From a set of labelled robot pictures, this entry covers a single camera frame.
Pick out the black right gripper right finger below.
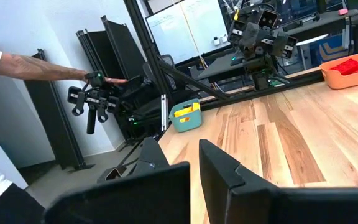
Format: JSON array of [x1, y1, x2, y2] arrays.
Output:
[[199, 139, 358, 224]]

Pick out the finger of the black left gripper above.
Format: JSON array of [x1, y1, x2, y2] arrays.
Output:
[[240, 22, 260, 47], [273, 30, 289, 56]]

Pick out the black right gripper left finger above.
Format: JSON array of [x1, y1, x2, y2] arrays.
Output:
[[44, 161, 191, 224]]

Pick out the red toy brick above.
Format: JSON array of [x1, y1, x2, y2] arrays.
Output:
[[329, 58, 358, 76]]

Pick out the person's forearm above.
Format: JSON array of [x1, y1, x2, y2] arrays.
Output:
[[0, 52, 88, 82]]

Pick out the grey desk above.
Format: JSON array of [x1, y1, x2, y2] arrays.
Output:
[[280, 8, 358, 34], [196, 51, 248, 81]]

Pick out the blue cardboard box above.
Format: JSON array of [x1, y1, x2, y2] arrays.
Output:
[[309, 33, 351, 65]]

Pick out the whiteboard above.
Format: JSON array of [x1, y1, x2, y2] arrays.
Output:
[[145, 0, 232, 65]]

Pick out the orange plastic bin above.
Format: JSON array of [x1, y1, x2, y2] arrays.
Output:
[[319, 49, 358, 90]]

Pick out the teal plastic bin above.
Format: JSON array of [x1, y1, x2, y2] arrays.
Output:
[[168, 98, 203, 133]]

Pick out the black folding panel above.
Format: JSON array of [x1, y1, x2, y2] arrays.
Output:
[[76, 29, 126, 82], [25, 49, 94, 172], [101, 15, 147, 78]]

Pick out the person's hand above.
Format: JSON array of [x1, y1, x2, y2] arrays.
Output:
[[82, 70, 129, 86]]

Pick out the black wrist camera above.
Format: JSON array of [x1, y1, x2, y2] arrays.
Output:
[[256, 8, 280, 30]]

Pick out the black table frame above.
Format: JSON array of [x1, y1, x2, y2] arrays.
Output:
[[96, 0, 326, 184]]

